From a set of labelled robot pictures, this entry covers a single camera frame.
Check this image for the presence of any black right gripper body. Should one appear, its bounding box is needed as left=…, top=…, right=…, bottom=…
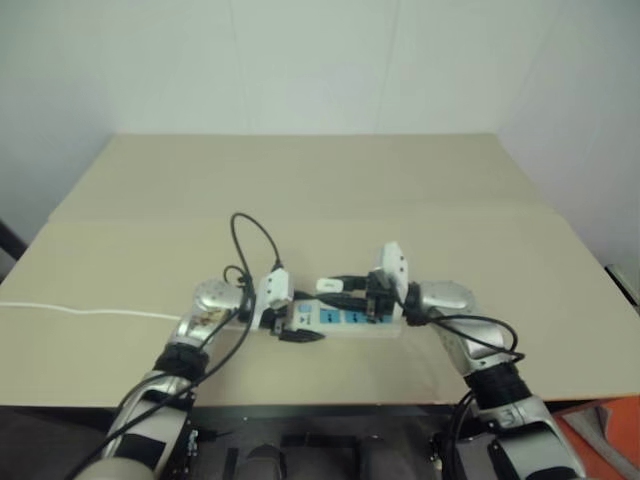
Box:
left=366, top=267, right=399, bottom=322

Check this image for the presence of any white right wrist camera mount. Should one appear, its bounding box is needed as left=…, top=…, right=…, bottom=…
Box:
left=372, top=241, right=413, bottom=321

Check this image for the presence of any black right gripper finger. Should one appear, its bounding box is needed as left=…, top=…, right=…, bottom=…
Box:
left=318, top=291, right=370, bottom=312
left=323, top=272, right=372, bottom=292

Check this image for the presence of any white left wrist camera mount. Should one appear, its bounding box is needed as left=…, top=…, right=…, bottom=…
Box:
left=252, top=268, right=294, bottom=332

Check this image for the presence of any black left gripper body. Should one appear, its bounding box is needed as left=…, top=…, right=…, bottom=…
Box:
left=260, top=305, right=290, bottom=342

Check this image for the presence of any white blue power strip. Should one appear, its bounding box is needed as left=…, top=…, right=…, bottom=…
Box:
left=278, top=297, right=404, bottom=340

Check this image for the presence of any dark rounded shape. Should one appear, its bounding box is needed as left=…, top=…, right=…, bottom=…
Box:
left=241, top=442, right=287, bottom=480

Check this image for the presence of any dark slanted bar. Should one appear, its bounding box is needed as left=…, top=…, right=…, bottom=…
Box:
left=0, top=218, right=29, bottom=262

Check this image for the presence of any black metal frame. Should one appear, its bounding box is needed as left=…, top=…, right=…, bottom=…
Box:
left=164, top=402, right=454, bottom=480

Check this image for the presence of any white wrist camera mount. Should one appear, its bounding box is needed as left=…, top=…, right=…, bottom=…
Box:
left=372, top=241, right=413, bottom=321
left=252, top=268, right=294, bottom=332

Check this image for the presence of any white power strip cable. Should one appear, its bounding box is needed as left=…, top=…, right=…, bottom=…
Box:
left=0, top=300, right=184, bottom=322

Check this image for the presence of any grey cloth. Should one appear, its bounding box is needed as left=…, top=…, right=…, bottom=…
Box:
left=563, top=403, right=627, bottom=451

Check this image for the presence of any orange box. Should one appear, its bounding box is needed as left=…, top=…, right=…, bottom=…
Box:
left=553, top=393, right=640, bottom=480

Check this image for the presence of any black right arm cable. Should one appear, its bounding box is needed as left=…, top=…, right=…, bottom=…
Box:
left=404, top=298, right=527, bottom=456

